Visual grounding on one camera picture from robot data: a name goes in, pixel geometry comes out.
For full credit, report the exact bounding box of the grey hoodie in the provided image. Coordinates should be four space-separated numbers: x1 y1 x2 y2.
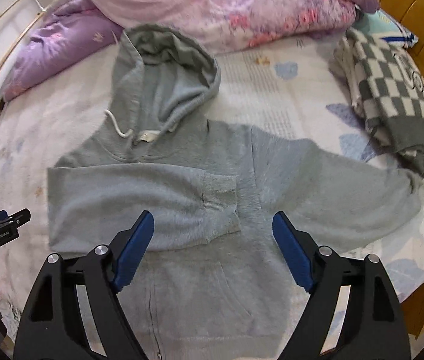
46 23 424 360

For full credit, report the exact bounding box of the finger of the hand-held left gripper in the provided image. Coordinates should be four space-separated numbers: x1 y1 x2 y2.
0 209 32 233

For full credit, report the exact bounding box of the grey white checkered sweater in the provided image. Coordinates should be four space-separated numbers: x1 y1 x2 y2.
328 28 424 179

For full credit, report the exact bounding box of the purple floral quilt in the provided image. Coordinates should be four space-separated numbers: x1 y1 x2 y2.
2 0 381 102

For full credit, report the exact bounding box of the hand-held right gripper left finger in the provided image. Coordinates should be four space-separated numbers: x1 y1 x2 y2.
13 210 155 360

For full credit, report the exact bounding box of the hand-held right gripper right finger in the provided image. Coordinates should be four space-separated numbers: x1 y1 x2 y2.
272 211 411 360

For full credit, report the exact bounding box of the light blue striped pillow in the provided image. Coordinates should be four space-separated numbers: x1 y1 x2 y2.
354 7 419 50

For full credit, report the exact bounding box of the wooden headboard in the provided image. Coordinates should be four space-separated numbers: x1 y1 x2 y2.
364 0 424 96

